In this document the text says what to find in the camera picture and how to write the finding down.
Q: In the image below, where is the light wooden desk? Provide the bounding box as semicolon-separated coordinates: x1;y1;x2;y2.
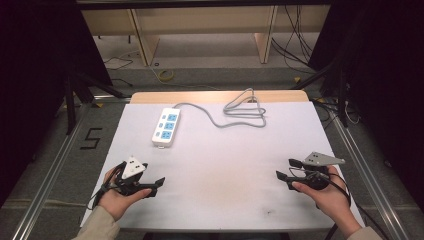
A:
81;4;332;67

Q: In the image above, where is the white table cover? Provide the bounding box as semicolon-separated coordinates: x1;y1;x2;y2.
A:
80;101;366;234

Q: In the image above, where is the bundle of black floor cables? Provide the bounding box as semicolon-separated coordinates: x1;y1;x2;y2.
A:
270;4;318;75

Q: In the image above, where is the person's left hand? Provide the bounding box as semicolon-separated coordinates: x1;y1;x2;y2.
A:
98;166;153;222

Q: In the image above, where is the grey power strip cable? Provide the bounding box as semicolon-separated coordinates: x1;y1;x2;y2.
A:
173;87;268;129

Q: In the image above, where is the dark curtain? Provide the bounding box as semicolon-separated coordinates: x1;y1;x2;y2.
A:
0;0;114;206
307;0;424;212

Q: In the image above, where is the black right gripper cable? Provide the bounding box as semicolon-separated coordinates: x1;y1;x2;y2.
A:
289;166;392;240

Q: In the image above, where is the person's right hand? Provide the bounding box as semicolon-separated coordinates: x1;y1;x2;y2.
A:
291;165;355;224

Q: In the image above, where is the yellow tape roll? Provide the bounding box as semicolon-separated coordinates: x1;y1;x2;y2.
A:
157;68;175;83

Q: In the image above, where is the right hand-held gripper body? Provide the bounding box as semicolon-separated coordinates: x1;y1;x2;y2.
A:
288;151;347;192

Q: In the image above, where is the white power strip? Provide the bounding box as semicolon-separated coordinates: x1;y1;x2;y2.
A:
151;107;182;150

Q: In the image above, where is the thin black floor cable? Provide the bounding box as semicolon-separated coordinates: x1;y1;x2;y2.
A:
103;55;135;88

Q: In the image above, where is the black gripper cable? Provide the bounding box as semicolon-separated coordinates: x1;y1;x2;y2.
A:
289;166;392;240
87;162;127;212

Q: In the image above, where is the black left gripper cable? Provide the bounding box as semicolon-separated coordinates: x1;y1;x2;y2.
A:
87;162;127;212

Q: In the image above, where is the aluminium floor rail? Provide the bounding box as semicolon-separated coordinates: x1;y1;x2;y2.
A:
328;108;412;240
12;99;93;240

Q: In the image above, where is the black metal stand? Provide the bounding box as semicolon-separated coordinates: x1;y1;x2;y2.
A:
292;58;352;128
62;70;132;136

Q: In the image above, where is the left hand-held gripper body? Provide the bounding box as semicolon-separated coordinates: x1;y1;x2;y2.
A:
113;155;150;197

